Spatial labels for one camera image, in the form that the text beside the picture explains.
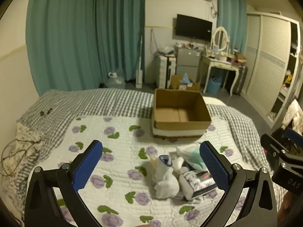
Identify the white suitcase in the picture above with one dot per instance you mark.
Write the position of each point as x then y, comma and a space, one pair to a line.
163, 73

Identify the white cloth bundle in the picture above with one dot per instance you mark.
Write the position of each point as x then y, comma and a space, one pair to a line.
167, 186

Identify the blue plastic basket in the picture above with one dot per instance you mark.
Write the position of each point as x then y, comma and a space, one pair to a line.
213, 86

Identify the small open brown carton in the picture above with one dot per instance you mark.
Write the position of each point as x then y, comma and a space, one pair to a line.
176, 82

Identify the white sliding-door wardrobe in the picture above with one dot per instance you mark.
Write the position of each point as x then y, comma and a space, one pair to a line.
269, 59

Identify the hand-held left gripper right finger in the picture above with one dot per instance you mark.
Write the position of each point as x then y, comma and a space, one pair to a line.
214, 167

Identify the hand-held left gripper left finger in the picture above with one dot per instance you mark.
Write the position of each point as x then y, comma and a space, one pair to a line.
86, 170

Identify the person's right hand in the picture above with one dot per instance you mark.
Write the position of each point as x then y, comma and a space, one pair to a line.
286, 203

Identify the black earphones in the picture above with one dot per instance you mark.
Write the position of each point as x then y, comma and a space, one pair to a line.
42, 113

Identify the clear water jug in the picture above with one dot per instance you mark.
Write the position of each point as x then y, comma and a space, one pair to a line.
114, 82

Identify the white quilt with purple flowers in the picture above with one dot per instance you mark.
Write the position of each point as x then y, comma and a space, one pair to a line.
123, 151

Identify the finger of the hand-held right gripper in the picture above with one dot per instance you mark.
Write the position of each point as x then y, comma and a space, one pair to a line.
272, 146
294, 136

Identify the wide teal curtain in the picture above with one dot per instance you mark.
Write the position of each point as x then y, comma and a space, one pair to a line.
78, 33

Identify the cream cloth bundle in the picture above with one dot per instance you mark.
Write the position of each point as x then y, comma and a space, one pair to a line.
294, 113

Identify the brown and white cardboard box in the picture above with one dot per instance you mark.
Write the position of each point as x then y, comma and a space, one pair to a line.
180, 128

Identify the white and blue tube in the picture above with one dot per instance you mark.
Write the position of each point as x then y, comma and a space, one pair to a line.
163, 167

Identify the narrow teal curtain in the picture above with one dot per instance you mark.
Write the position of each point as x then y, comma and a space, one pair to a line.
230, 11

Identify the cream lace pillow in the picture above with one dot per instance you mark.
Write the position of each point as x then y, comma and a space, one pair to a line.
26, 132

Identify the white oval vanity mirror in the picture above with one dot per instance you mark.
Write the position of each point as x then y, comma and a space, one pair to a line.
220, 37

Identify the clear plastic bag with green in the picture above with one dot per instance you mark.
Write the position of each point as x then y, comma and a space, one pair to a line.
189, 155

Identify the grey checked bedsheet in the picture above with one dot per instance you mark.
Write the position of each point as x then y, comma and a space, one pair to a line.
94, 101

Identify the white stick mop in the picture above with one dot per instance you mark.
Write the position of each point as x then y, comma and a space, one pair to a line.
139, 75

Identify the black wall television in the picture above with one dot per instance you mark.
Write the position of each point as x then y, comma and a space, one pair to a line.
193, 27

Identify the grey patterned tissue pack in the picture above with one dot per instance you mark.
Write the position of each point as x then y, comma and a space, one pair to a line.
196, 182

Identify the dark striped suitcase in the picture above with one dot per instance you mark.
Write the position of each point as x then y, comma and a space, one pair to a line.
240, 80

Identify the grey mini fridge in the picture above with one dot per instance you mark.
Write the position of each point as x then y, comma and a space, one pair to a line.
187, 59

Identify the white dressing table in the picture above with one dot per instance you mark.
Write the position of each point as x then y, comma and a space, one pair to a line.
220, 63

